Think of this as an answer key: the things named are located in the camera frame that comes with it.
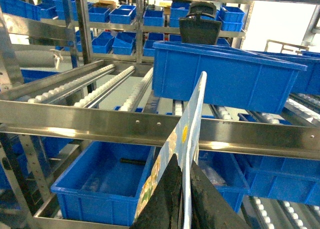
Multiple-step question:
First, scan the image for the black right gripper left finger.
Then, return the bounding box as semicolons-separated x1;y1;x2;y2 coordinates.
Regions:
131;154;182;229

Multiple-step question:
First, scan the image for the flower gift bag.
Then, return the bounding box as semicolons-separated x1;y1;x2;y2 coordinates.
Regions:
133;71;207;229

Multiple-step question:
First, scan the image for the steel roller conveyor rack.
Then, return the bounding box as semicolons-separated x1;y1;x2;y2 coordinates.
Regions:
0;60;320;229

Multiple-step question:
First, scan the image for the blue tote right shelf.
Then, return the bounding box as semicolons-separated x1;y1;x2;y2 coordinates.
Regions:
152;41;308;114

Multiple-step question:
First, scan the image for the blue tote shelf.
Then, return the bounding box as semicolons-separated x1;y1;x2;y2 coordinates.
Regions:
50;141;155;226
152;41;308;114

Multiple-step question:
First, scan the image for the black head camera unit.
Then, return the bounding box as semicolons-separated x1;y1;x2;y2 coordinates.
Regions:
179;1;222;45

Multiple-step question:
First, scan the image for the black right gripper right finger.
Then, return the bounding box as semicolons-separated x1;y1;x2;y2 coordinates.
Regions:
190;162;250;229

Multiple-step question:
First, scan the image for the blue tote lower shelf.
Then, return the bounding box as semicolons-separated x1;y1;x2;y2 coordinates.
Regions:
50;141;155;226

